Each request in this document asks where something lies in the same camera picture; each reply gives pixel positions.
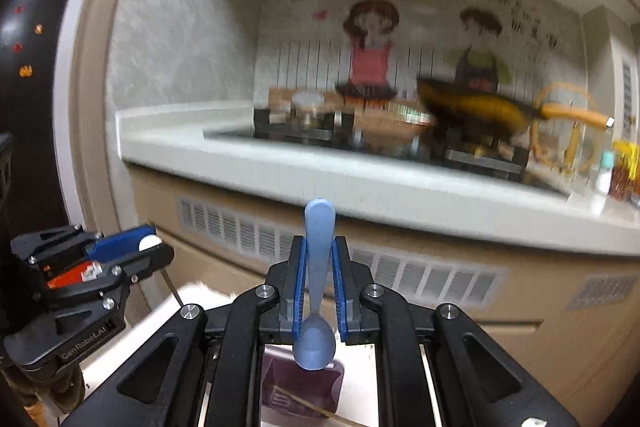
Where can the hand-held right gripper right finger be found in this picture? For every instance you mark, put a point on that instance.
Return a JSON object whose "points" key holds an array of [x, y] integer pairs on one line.
{"points": [[340, 287]]}

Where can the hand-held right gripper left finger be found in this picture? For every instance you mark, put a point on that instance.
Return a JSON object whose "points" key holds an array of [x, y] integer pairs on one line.
{"points": [[299, 287]]}

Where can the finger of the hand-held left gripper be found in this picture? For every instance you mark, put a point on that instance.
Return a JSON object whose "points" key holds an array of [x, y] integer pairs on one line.
{"points": [[145, 264], [120, 244]]}

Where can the blue plastic spoon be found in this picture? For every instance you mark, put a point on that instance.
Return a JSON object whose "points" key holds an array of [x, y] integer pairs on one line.
{"points": [[314, 347]]}

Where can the purple utensil holder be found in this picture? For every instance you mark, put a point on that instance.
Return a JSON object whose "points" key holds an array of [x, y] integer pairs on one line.
{"points": [[325, 387]]}

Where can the wooden chopstick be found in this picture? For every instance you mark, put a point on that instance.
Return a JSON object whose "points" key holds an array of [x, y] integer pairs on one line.
{"points": [[305, 403]]}

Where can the large grey vent grille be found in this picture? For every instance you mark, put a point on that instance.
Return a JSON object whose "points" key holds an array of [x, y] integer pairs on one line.
{"points": [[410, 277]]}

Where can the grey kitchen countertop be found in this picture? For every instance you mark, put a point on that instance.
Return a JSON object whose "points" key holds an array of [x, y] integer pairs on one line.
{"points": [[250, 157]]}

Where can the gas stove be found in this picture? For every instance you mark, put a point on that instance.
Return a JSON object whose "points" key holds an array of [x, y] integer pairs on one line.
{"points": [[350, 132]]}

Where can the black refrigerator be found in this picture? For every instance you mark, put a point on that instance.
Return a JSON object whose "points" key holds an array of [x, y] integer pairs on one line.
{"points": [[35, 107]]}

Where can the wooden kitchen cabinet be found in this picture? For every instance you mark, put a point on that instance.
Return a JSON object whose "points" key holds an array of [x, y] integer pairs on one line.
{"points": [[550, 357]]}

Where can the yellow frying pan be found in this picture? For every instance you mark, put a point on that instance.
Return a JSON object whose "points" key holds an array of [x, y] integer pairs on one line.
{"points": [[475, 107]]}

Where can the small grey vent grille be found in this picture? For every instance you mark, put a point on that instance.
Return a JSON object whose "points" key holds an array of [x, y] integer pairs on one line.
{"points": [[600, 292]]}

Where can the teal-capped white bottle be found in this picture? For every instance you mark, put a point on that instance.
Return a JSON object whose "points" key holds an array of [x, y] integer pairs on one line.
{"points": [[604, 174]]}

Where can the yellow seasoning container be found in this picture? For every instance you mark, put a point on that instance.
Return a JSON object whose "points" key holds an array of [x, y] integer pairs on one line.
{"points": [[625, 172]]}

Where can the cartoon wall poster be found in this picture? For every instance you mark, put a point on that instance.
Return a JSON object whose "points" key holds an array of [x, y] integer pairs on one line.
{"points": [[375, 57]]}

